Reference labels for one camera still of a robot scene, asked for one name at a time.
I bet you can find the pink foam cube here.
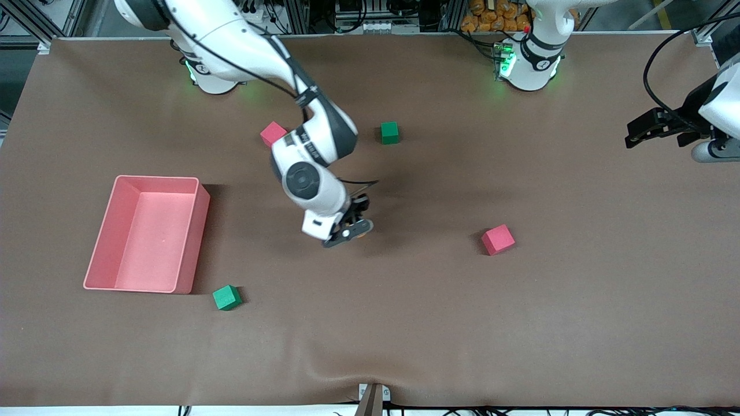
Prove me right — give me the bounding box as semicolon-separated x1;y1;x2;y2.
260;121;288;148
480;224;516;257

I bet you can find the pink plastic bin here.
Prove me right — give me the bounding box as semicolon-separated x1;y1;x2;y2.
83;175;210;295

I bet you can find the orange snack bag pile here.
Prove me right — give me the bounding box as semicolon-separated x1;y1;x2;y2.
461;0;532;33

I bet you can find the white connector block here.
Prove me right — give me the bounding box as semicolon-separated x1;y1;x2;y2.
361;21;421;34

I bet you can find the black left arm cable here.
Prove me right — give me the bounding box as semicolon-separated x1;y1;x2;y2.
643;13;740;119

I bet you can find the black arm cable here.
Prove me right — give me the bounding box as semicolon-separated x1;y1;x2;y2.
643;13;740;119
165;12;379;188

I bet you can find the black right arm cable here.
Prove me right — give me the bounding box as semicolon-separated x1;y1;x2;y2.
165;12;379;188

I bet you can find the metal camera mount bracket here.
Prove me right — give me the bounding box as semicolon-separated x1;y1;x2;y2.
354;382;391;416

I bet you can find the aluminium frame post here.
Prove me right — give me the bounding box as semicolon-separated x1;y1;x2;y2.
291;0;311;34
441;0;467;32

